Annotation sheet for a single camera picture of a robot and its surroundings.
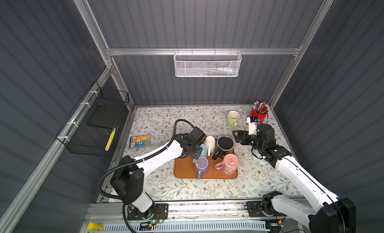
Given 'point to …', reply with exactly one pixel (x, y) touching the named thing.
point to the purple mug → (201, 166)
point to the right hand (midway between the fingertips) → (240, 132)
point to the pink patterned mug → (229, 165)
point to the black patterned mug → (225, 145)
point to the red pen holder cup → (261, 113)
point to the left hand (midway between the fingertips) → (196, 151)
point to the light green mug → (233, 116)
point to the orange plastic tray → (184, 168)
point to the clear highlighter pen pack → (138, 141)
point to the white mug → (210, 142)
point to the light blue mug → (204, 151)
